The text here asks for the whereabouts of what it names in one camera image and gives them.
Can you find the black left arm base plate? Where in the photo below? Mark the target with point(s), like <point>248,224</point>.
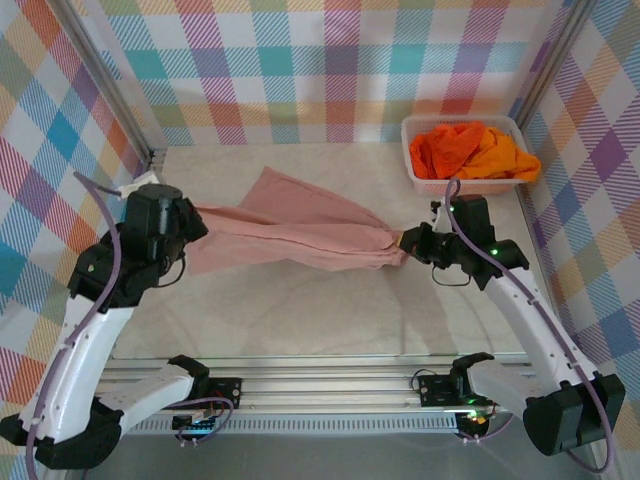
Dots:
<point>227,392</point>

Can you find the aluminium corner post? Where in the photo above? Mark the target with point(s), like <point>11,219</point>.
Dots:
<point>110,85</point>
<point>550,70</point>

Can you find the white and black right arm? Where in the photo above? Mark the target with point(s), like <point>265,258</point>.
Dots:
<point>540,330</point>

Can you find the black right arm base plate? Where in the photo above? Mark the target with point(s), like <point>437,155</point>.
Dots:
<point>435,392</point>

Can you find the yellow-orange shorts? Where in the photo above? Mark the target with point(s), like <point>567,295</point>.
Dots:
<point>505,160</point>

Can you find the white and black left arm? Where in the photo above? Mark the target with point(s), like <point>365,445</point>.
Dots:
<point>85,350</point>

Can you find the aluminium mounting rail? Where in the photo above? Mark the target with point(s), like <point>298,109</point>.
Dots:
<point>325,385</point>

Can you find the aluminium side rail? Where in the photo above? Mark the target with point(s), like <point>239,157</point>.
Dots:
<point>156,162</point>
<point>527,220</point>

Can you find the white plastic basket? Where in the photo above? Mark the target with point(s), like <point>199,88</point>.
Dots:
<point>430,186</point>

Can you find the pink shorts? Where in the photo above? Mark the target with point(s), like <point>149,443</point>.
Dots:
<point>300,230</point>

